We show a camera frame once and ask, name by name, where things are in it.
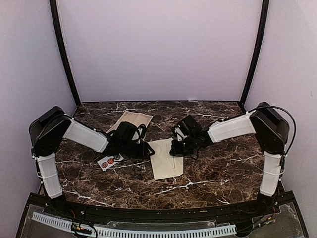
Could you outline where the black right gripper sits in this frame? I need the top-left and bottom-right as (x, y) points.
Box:
(169, 134), (197, 157)

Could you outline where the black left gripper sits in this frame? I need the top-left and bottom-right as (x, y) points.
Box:
(120, 141), (155, 159)

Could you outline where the cream paper envelope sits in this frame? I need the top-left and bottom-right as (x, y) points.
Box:
(149, 138), (184, 180)

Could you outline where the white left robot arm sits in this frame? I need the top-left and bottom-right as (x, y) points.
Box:
(29, 106), (155, 216)

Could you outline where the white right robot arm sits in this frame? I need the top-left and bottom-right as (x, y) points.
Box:
(169, 102), (294, 215)

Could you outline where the white sticker sheet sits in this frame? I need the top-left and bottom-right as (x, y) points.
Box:
(97, 154), (123, 171)

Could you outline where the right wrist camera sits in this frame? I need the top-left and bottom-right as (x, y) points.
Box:
(172, 125), (188, 141)

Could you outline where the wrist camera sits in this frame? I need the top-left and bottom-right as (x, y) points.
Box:
(132, 124), (147, 144)
(172, 125), (188, 141)

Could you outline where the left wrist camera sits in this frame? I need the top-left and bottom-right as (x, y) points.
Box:
(132, 124), (147, 144)

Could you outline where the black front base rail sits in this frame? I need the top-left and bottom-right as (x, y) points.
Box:
(39, 196), (276, 224)

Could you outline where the white slotted cable duct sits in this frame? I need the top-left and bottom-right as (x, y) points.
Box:
(32, 212), (236, 238)

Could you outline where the black left corner post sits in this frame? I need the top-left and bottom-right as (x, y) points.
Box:
(49, 0), (81, 107)

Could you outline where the black corner post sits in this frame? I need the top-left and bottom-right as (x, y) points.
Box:
(49, 0), (81, 107)
(239, 0), (269, 109)

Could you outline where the black right corner post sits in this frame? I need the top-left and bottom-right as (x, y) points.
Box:
(239, 0), (269, 109)

